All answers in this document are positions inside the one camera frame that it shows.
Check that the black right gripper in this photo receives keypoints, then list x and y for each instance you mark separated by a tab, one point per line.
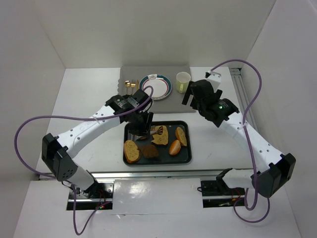
201	94

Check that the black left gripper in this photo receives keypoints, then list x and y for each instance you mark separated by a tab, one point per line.
139	127

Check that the metal food tongs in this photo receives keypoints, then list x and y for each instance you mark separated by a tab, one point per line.
153	131

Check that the small seeded bread slice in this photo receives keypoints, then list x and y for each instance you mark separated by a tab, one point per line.
181	136

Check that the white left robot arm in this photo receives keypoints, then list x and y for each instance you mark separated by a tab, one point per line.
59	151

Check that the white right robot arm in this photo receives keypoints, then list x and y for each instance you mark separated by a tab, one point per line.
272	168

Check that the dark brown chocolate bread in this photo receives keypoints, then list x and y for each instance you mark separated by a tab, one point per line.
150	152

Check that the oval seeded bread slice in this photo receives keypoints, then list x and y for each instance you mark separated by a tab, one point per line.
131	151

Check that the orange bread roll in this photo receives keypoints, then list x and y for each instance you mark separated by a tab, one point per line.
175	148

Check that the black rectangular tray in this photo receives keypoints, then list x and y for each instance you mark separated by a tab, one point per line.
183	157

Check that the pale green mug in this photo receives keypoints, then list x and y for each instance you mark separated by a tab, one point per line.
182	82

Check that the grey placemat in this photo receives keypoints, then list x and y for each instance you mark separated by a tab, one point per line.
170	104

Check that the white plate teal rim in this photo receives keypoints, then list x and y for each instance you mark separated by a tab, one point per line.
161	85

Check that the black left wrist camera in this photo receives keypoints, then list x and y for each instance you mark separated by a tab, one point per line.
140	96

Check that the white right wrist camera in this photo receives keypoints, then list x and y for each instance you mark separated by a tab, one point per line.
214	78

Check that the aluminium rail front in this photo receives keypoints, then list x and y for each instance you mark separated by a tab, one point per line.
156	174

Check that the aluminium rail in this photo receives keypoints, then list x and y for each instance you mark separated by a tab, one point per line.
245	91
156	174

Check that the gold fork green handle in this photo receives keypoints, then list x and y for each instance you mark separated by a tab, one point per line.
133	85

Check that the gold spoon green handle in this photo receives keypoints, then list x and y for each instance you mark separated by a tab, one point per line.
127	84

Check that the aluminium rail right side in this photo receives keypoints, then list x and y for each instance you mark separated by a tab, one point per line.
245	91

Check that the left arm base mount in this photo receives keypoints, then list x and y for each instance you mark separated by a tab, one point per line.
101	199

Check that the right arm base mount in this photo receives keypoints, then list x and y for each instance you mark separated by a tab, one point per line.
213	196

